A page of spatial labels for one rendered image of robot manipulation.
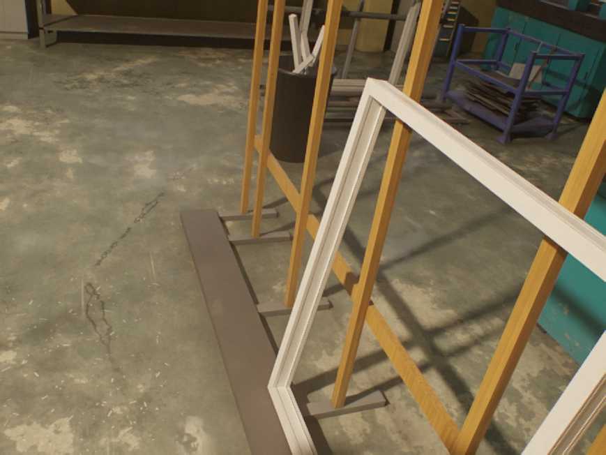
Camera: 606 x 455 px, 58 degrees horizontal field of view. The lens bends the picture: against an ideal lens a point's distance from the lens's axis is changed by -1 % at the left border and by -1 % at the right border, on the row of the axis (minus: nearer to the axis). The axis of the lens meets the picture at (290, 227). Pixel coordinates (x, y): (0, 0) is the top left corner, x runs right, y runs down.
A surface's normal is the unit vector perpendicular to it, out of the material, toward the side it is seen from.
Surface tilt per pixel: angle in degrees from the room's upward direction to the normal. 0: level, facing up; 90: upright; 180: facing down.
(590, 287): 90
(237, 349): 0
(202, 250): 0
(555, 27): 90
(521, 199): 82
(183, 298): 0
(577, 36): 90
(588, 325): 90
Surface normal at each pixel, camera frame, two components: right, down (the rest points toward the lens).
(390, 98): -0.92, -0.06
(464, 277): 0.12, -0.85
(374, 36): 0.31, 0.52
